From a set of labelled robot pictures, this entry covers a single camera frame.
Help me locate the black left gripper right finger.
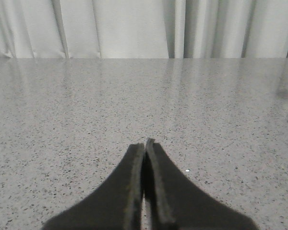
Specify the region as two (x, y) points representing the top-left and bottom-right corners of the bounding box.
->
(143, 138), (257, 230)

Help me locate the grey-white curtain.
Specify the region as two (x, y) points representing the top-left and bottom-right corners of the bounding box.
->
(0, 0), (288, 58)

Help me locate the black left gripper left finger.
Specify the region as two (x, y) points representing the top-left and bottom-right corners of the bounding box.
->
(43, 143), (144, 230)

